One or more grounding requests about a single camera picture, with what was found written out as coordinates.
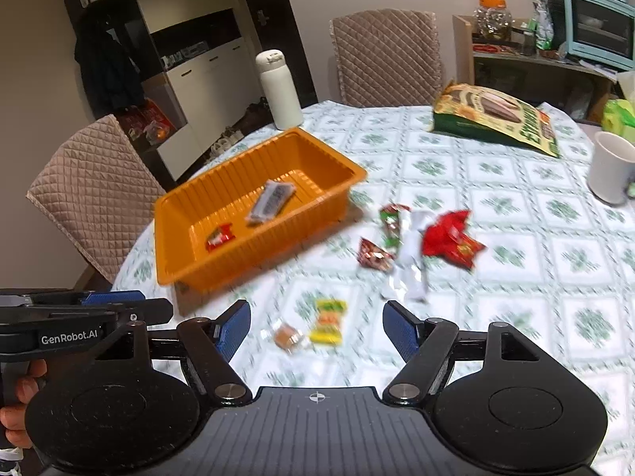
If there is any white cabinet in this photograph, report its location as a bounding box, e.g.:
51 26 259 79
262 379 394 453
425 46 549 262
64 0 279 182

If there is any dark door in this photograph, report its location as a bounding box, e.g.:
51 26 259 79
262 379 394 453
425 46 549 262
238 0 318 110

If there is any clear candy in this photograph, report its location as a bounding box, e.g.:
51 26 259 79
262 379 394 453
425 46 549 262
270 320 306 355

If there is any dark jacket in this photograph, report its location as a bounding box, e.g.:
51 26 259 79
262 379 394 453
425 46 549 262
74 7 147 112

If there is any orange plastic tray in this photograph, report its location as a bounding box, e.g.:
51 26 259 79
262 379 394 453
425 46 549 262
154 127 368 292

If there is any clear jar with orange lid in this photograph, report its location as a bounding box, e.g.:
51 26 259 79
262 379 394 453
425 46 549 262
471 0 513 43

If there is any white thermos bottle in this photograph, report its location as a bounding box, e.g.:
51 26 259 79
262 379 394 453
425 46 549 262
255 50 304 131

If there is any green yellow seed bag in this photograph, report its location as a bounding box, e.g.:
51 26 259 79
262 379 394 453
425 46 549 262
431 81 561 158

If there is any white mug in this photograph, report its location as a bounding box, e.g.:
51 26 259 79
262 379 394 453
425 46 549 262
587 131 635 205

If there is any quilted beige chair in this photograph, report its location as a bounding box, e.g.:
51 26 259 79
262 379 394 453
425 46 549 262
26 114 167 283
330 8 444 108

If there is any person's left hand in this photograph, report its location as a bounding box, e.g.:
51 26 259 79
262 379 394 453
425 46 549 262
0 359 48 450

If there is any shiny red patterned snack packet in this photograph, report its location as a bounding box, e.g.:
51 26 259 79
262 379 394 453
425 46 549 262
358 237 395 273

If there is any yellow green candy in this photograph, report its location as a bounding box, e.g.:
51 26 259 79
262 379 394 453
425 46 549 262
308 299 348 347

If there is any red bag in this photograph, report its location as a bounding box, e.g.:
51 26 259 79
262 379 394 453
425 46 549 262
119 99 174 144

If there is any green snack bag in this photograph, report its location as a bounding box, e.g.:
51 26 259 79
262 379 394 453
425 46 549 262
531 0 555 51

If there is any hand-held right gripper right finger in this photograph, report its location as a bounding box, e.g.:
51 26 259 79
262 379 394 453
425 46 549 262
382 300 543 407

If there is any green tissue pack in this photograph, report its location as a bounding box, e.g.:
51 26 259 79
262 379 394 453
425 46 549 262
601 99 635 140

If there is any green candy packet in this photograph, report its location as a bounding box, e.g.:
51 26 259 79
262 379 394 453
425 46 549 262
379 203 412 251

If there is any small red white candy packet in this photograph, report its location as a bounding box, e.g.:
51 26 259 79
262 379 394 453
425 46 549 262
206 225 235 253

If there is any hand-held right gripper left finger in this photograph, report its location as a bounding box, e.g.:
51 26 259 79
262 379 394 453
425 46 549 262
92 300 253 408

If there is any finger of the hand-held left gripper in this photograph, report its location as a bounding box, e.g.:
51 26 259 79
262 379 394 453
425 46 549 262
30 290 146 309
115 299 174 327

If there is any red yellow candy packet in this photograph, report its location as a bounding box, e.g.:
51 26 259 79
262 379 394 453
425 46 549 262
444 235 488 271

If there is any white sandal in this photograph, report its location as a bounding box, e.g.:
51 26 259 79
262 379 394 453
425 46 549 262
206 126 246 159

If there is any wooden shelf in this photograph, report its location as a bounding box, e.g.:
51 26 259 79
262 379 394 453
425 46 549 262
452 14 618 125

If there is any dark shoe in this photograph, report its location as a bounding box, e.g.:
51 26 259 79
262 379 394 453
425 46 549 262
238 102 272 126

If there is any grey snack packet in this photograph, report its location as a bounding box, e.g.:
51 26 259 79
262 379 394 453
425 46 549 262
245 181 296 226

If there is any silver white snack packet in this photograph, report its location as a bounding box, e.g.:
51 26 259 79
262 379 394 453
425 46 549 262
389 209 435 303

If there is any light blue toaster oven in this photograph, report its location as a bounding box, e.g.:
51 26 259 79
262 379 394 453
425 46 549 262
562 0 635 73

